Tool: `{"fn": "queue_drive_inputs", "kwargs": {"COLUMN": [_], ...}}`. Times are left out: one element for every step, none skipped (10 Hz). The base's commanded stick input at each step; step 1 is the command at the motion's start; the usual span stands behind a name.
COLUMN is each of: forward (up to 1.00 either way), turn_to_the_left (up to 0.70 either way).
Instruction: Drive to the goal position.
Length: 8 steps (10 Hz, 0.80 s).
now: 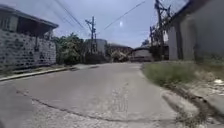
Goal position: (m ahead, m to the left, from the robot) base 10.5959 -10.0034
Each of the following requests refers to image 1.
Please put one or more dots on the grey concrete road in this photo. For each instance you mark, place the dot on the grey concrete road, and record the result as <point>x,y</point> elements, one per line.
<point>100,90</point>

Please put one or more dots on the low building with roof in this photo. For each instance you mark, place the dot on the low building with roof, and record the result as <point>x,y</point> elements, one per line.
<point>141,53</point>

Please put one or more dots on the utility pole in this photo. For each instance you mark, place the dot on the utility pole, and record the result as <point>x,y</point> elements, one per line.
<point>160,26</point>
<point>92,33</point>

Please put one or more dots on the green bushes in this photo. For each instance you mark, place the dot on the green bushes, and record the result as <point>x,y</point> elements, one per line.
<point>70,50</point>

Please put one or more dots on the grass verge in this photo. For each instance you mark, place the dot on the grass verge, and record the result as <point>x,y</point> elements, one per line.
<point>170,71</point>

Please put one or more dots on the concrete kerb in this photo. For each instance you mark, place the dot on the concrete kerb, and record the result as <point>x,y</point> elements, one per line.
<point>36,72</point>

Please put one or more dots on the grey concrete building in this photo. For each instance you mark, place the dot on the grey concrete building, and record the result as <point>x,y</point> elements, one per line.
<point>200,33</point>

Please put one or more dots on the concrete gutter slab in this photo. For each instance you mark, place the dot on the concrete gutter slab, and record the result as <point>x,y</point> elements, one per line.
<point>206,93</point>

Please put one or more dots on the building with stone wall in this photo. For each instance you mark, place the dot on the building with stone wall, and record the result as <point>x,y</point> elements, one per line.
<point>23,43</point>

